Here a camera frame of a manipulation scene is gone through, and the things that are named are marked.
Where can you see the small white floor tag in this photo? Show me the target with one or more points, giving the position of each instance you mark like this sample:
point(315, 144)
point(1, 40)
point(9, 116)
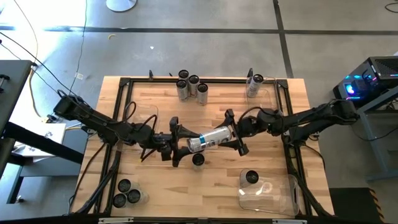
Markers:
point(79, 75)

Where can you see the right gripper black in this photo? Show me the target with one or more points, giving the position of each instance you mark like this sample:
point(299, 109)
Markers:
point(245, 129)

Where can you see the grey metal stand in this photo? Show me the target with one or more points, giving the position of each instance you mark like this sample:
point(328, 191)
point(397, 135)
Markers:
point(374, 146)

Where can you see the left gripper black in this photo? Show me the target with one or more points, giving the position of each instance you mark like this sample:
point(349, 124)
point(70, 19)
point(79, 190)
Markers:
point(166, 146)

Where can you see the white round stand base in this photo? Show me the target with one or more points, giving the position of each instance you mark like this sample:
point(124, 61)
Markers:
point(121, 4)

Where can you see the Celsius can teal band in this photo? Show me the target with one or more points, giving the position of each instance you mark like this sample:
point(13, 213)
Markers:
point(255, 85)

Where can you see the black computer RGB lights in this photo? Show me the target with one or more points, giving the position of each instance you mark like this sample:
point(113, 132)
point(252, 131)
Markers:
point(382, 67)

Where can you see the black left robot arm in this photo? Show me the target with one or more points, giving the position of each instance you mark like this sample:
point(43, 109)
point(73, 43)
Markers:
point(93, 119)

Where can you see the Celsius can blue band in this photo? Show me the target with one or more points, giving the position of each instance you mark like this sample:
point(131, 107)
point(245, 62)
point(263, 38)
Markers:
point(210, 139)

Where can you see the black case hazard stripes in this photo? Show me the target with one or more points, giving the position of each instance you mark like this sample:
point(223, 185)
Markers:
point(351, 205)

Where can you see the white paper sheet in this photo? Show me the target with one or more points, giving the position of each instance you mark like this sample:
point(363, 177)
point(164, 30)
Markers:
point(46, 133)

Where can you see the black metal table frame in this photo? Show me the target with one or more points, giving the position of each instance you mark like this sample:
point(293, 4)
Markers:
point(155, 80)

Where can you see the Celsius can green palm print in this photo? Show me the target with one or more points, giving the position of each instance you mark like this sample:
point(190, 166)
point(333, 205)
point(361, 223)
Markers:
point(198, 160)

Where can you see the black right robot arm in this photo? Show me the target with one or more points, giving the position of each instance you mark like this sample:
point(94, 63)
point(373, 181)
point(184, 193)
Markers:
point(311, 119)

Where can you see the office desk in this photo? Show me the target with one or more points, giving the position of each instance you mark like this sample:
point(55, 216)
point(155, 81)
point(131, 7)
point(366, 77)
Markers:
point(12, 87)

